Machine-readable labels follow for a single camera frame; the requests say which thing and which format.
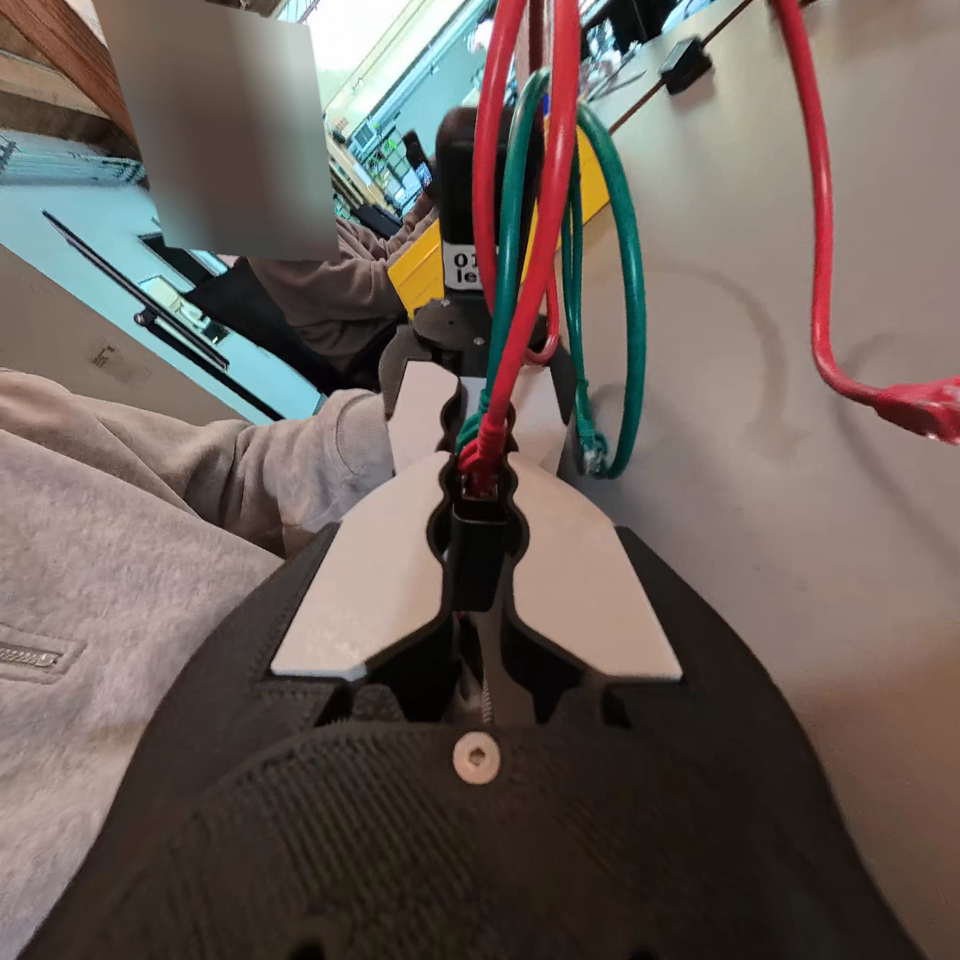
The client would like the black office chair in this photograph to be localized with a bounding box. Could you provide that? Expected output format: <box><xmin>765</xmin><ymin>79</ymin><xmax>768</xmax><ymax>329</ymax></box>
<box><xmin>183</xmin><ymin>255</ymin><xmax>354</xmax><ymax>395</ymax></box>

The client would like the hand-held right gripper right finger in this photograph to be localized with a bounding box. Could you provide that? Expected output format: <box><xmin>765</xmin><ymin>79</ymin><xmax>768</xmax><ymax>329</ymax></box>
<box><xmin>506</xmin><ymin>453</ymin><xmax>685</xmax><ymax>684</ymax></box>

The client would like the red ethernet cable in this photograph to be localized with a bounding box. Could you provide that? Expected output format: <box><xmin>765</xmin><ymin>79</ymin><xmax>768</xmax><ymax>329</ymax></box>
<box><xmin>454</xmin><ymin>0</ymin><xmax>960</xmax><ymax>499</ymax></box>

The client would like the small black charger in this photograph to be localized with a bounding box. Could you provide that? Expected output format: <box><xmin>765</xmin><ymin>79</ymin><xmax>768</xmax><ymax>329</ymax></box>
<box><xmin>657</xmin><ymin>36</ymin><xmax>714</xmax><ymax>96</ymax></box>

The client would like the yellow plastic bin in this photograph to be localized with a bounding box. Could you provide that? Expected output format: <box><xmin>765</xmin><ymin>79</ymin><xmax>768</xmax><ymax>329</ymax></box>
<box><xmin>387</xmin><ymin>127</ymin><xmax>612</xmax><ymax>320</ymax></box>

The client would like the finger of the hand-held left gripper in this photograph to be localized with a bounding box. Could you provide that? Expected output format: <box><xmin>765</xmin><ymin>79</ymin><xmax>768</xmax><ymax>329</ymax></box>
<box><xmin>388</xmin><ymin>360</ymin><xmax>462</xmax><ymax>483</ymax></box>
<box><xmin>510</xmin><ymin>371</ymin><xmax>571</xmax><ymax>481</ymax></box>

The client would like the green ethernet cable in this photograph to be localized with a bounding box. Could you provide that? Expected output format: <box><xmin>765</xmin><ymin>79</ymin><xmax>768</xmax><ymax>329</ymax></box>
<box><xmin>454</xmin><ymin>67</ymin><xmax>648</xmax><ymax>483</ymax></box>

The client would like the person's left forearm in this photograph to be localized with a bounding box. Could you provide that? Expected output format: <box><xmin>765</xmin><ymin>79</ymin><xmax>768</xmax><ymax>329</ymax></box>
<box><xmin>176</xmin><ymin>388</ymin><xmax>397</xmax><ymax>560</ymax></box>

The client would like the black network adapter box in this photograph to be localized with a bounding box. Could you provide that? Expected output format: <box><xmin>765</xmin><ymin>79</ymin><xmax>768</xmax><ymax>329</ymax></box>
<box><xmin>447</xmin><ymin>480</ymin><xmax>520</xmax><ymax>612</ymax></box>

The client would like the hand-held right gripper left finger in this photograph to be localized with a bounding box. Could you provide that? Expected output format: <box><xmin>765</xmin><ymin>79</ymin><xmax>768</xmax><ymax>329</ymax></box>
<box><xmin>268</xmin><ymin>451</ymin><xmax>460</xmax><ymax>684</ymax></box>

